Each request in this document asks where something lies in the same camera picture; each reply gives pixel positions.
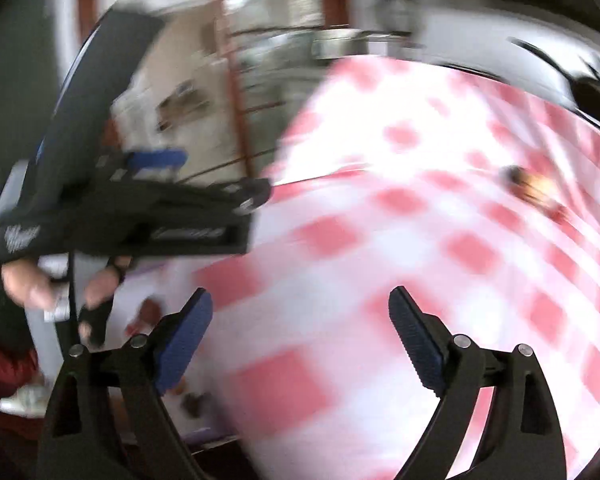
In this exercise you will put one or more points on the red trousers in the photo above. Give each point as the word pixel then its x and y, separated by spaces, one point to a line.
pixel 5 367

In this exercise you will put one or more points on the person's left hand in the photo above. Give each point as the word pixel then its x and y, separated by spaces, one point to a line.
pixel 100 295

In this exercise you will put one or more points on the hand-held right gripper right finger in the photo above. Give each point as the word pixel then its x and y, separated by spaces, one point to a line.
pixel 417 340

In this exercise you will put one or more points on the metal pot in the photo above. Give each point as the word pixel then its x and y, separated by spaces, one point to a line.
pixel 337 42

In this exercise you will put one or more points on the red white checkered tablecloth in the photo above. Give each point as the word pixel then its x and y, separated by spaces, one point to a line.
pixel 380 260

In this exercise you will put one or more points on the dark brown fruit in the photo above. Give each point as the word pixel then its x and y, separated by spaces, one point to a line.
pixel 511 175

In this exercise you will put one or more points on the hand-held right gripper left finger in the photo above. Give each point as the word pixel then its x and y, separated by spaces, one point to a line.
pixel 180 345

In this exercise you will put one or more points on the wooden window frame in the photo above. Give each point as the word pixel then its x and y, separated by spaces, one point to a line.
pixel 235 60

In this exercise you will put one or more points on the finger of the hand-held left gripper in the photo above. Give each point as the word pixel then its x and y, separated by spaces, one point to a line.
pixel 155 160
pixel 245 195

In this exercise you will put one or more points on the white shoe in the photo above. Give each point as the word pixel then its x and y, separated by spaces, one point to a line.
pixel 25 400

